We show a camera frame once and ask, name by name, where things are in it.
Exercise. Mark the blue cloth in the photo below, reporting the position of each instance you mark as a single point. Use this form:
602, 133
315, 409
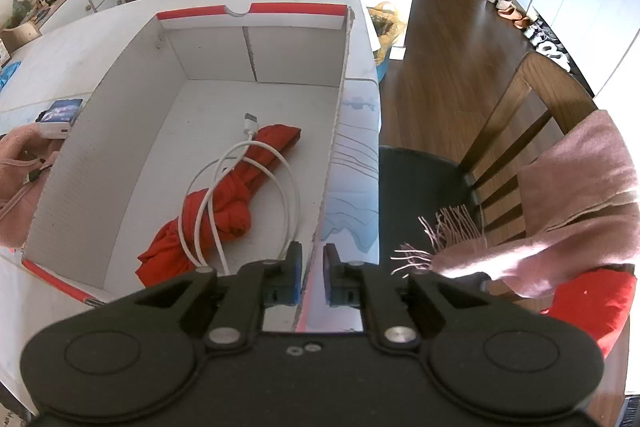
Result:
9, 76

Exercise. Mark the red cloth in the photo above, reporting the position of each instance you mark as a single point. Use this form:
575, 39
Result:
230, 202

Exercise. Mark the black seat cushion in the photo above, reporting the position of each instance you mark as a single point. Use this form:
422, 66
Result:
420, 187

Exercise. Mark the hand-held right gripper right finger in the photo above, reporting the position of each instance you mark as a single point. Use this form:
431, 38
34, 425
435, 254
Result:
330, 277

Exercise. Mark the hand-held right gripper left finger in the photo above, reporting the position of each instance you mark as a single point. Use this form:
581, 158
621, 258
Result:
295, 274

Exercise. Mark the wooden chair with dark seat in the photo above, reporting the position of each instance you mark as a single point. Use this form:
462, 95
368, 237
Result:
540, 87

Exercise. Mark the red garment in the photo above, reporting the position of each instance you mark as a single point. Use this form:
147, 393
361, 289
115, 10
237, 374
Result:
595, 302

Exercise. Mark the pink fleece hat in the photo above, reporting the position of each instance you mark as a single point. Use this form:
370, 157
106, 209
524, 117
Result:
20, 207

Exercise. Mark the teal bin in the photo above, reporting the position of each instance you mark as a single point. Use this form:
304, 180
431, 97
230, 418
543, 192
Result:
383, 69

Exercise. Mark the row of shoes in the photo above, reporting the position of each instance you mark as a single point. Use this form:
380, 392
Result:
540, 37

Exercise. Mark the pink fringed scarf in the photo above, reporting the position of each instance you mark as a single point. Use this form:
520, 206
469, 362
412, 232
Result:
575, 187

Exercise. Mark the white cardboard box red trim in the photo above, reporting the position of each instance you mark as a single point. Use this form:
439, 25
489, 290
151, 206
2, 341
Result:
125, 107

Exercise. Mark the blue tissue pack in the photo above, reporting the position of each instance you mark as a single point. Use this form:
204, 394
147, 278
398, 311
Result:
62, 112

